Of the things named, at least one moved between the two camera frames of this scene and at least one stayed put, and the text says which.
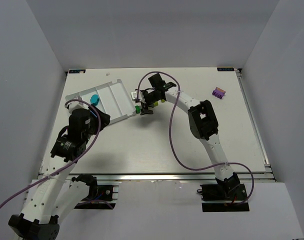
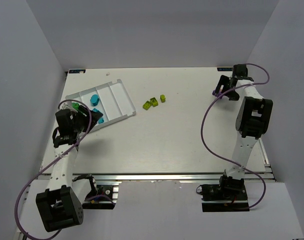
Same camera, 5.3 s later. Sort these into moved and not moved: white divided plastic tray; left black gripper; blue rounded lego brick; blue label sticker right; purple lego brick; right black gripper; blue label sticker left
Moved: left black gripper; right black gripper
Not moved: blue rounded lego brick; blue label sticker left; blue label sticker right; white divided plastic tray; purple lego brick
